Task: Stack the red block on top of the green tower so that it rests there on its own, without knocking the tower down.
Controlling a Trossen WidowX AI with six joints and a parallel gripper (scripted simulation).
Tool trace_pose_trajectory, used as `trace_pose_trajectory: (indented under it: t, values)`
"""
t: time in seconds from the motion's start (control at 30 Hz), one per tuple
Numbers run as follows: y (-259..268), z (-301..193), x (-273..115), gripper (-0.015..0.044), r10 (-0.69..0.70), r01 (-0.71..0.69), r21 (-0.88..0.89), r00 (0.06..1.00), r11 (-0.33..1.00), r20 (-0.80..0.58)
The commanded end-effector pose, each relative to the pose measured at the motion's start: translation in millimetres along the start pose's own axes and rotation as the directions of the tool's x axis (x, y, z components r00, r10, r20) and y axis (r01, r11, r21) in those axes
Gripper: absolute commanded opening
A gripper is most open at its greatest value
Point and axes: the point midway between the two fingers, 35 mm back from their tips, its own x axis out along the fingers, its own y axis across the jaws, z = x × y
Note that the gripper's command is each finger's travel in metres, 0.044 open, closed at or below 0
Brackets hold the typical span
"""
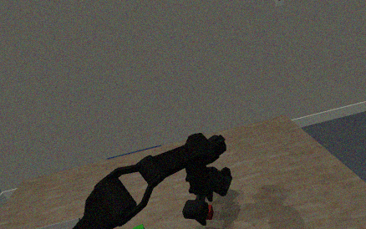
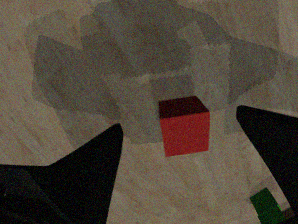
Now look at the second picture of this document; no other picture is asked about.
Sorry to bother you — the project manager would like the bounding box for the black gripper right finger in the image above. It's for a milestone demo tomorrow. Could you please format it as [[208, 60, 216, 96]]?
[[237, 105, 298, 216]]

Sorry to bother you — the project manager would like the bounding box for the dark green block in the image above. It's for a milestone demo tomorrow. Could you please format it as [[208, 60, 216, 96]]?
[[258, 205, 286, 224], [250, 188, 282, 216]]

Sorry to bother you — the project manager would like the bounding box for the red block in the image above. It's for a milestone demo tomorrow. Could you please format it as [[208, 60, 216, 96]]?
[[158, 95, 209, 157]]

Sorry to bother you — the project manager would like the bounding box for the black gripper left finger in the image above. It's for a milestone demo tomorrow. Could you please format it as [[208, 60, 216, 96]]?
[[0, 124, 124, 224]]

